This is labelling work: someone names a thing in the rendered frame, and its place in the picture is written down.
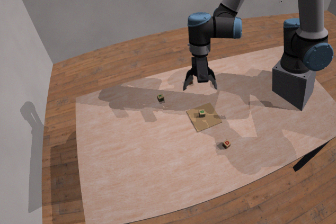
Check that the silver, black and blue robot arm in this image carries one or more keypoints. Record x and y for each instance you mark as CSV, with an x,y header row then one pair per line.
x,y
305,38

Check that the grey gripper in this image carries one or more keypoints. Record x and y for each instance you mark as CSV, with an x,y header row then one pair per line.
x,y
192,71

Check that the tan square mat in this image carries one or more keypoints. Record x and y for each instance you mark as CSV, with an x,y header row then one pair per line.
x,y
211,118

